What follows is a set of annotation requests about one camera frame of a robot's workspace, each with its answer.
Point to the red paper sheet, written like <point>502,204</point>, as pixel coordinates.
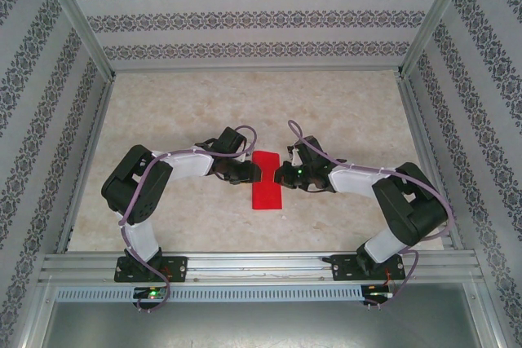
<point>267,197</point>

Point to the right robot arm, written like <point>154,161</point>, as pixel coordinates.
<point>408,209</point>

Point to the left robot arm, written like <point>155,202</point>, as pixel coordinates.
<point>134,185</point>

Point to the grey metal sheet panel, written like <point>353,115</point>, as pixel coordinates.
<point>261,327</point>

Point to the circuit board with green light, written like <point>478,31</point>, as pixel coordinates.
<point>379,295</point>
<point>153,293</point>

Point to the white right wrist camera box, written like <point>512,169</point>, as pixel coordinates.
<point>293,154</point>

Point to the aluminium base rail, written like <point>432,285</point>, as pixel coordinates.
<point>261,266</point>

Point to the aluminium frame crossbeam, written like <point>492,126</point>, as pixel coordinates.
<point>253,68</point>

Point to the aluminium frame side rail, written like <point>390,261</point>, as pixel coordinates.
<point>83,168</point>
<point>430,168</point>

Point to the aluminium frame post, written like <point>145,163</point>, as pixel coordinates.
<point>438,14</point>
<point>30,319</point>
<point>489,319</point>
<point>73,14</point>

